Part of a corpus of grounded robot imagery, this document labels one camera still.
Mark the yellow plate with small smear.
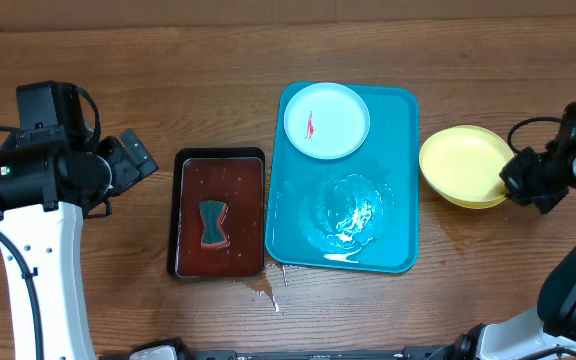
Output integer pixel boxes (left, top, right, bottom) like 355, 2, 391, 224
419, 125, 513, 209

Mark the teal and red sponge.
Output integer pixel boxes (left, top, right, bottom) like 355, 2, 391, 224
199, 200, 229, 248

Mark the light blue plate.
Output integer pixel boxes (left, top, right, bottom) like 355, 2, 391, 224
283, 82, 371, 160

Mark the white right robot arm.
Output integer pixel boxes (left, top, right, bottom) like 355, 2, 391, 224
431, 102, 576, 360

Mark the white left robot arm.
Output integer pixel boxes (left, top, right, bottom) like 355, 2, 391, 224
0, 130, 158, 359

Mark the black wash basin tray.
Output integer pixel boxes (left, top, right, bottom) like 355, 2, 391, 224
167, 147, 265, 278

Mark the teal plastic tray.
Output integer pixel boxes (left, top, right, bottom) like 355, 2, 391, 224
265, 85, 419, 274

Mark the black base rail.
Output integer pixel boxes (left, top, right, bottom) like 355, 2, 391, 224
100, 335, 476, 360

